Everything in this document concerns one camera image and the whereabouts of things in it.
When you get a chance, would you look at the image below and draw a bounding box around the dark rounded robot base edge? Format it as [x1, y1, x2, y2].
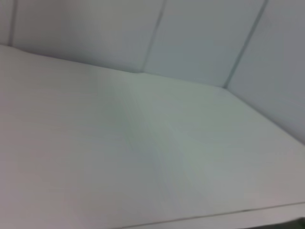
[282, 216, 305, 229]

